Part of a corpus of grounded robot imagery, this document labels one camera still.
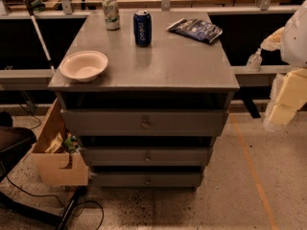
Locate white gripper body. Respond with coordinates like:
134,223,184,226
280,1,307,68

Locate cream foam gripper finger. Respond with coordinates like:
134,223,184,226
263,68,307,131
260,27,284,52

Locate blue chip bag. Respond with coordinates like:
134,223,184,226
167,18,223,44

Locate white paper bowl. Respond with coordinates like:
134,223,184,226
59,51,108,82

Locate hand sanitizer bottle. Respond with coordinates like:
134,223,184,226
246,48,262,72

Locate blue pepsi can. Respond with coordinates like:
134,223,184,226
133,10,152,47

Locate grey drawer cabinet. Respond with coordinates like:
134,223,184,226
49,10,239,189

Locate green white soda can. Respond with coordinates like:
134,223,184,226
102,0,120,31

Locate snack packets in box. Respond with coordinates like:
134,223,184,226
44,132,79,153

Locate white pole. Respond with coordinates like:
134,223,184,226
23,0,56,75

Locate wooden box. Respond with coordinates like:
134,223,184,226
32,101,88,186

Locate black chair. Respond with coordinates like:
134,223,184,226
0,111,36,181

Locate black floor cable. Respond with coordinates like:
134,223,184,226
0,163,106,230

